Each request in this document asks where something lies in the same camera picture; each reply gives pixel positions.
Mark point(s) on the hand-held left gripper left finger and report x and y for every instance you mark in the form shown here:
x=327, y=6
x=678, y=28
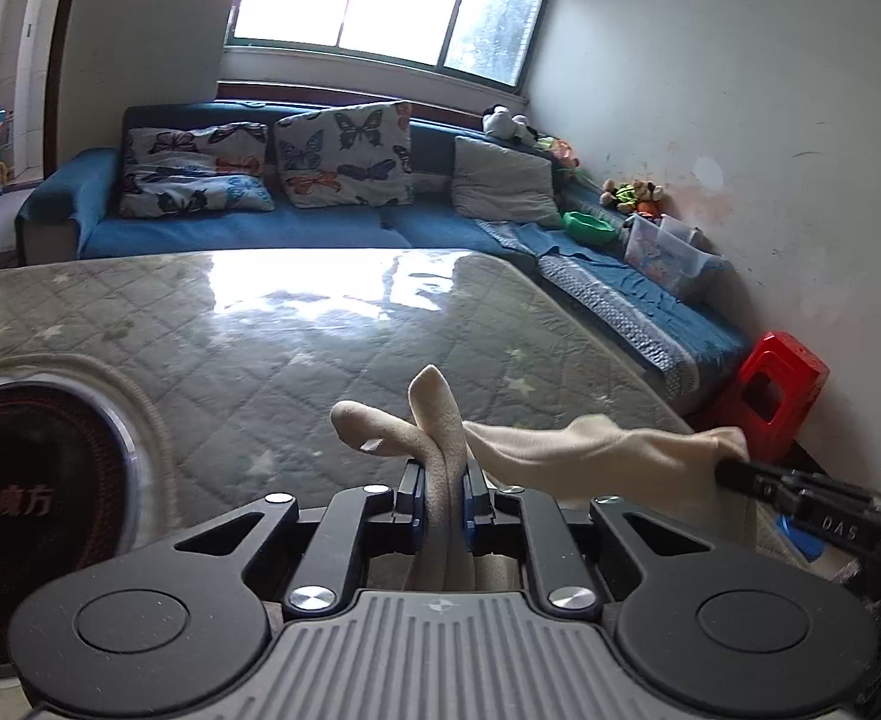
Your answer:
x=410, y=499

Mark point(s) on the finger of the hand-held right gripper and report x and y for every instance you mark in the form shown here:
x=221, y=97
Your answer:
x=751, y=490
x=755, y=472

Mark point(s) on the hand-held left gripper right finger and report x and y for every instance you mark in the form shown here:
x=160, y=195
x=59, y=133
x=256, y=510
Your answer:
x=474, y=499

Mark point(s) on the cream knit garment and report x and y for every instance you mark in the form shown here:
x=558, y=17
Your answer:
x=597, y=457

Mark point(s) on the blue plastic object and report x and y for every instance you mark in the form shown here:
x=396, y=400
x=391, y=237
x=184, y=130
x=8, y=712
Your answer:
x=804, y=544

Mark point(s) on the red plastic stool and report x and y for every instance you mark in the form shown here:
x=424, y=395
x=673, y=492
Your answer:
x=785, y=367

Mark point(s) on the blue sofa blanket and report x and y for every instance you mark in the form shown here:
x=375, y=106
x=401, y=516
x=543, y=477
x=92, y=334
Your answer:
x=635, y=307

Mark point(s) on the clear plastic storage box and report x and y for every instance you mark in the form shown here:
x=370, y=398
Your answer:
x=657, y=259
x=712, y=266

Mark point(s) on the green plastic bowl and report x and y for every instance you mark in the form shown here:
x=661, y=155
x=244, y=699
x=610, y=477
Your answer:
x=588, y=225

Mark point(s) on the brown plush toys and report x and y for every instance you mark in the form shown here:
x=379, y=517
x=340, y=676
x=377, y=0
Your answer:
x=631, y=195

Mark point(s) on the blue sofa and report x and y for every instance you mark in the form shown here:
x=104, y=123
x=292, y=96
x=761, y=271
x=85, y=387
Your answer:
x=260, y=229

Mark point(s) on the grey pillow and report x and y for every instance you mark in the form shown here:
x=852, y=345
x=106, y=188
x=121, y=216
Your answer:
x=504, y=180

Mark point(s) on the butterfly print pillow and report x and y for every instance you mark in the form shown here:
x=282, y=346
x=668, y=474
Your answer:
x=185, y=195
x=343, y=157
x=185, y=146

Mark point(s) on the colourful plush toy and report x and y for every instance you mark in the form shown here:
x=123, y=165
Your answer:
x=556, y=150

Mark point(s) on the round black induction cooker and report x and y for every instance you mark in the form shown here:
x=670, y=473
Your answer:
x=35, y=502

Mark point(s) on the panda plush toy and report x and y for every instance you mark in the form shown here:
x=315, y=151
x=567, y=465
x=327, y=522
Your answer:
x=500, y=121

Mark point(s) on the dark wooden door frame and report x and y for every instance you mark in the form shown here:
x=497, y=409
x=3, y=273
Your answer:
x=65, y=52

